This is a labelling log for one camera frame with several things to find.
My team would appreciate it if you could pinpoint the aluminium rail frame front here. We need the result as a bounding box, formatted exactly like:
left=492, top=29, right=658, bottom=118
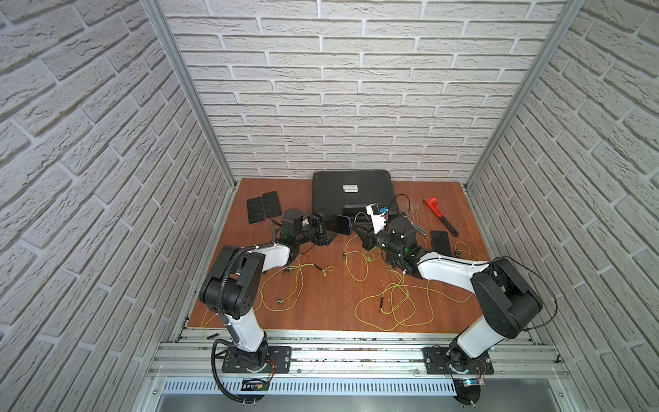
left=147, top=328, right=570, bottom=379

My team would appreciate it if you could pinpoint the black smartphone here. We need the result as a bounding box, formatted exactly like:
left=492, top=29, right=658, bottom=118
left=262, top=192, right=282, bottom=219

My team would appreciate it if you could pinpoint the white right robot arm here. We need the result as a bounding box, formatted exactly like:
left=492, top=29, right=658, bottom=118
left=355, top=227, right=543, bottom=369

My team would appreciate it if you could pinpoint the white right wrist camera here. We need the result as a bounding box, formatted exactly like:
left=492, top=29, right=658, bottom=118
left=366, top=204, right=388, bottom=234

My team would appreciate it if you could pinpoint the purple-edged smartphone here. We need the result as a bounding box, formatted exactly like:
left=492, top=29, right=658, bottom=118
left=246, top=197, right=266, bottom=225

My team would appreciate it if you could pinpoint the black plastic tool case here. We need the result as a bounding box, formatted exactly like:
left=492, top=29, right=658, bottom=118
left=312, top=169, right=400, bottom=217

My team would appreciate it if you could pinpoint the aluminium corner post left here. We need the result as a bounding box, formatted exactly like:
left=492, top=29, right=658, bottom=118
left=142, top=0, right=238, bottom=191

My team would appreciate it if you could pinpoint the red and black tool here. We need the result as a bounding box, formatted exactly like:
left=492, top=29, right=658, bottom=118
left=423, top=197, right=459, bottom=237

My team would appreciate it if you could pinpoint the aluminium corner post right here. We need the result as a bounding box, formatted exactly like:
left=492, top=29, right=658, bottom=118
left=463, top=0, right=585, bottom=191

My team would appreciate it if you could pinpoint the aluminium corner post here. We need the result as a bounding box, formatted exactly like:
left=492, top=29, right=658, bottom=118
left=142, top=0, right=238, bottom=191
left=463, top=0, right=585, bottom=191

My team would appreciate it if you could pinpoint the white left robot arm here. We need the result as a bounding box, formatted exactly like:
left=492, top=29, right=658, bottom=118
left=198, top=209, right=352, bottom=356

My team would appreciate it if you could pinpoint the blue-edged smartphone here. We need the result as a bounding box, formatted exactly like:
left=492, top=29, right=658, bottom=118
left=325, top=215, right=352, bottom=236

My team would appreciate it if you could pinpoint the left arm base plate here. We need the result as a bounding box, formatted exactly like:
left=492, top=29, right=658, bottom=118
left=221, top=346, right=292, bottom=374

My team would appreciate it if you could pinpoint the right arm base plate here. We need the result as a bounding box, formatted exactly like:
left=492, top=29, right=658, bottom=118
left=421, top=345, right=494, bottom=376

